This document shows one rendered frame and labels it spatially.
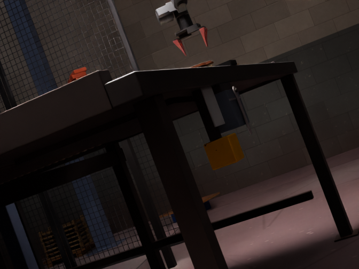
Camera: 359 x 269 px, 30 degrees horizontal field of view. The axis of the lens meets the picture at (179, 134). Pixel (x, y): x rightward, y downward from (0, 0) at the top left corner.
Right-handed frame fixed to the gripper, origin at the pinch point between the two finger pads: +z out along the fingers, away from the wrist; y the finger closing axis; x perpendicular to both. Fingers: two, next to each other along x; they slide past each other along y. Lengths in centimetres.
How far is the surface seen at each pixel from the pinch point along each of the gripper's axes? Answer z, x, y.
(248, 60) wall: -24, -475, 43
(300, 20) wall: -42, -478, -25
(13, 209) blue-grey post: 32, -104, 166
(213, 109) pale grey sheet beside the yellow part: 28, 78, -14
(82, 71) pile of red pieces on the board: -20, -56, 71
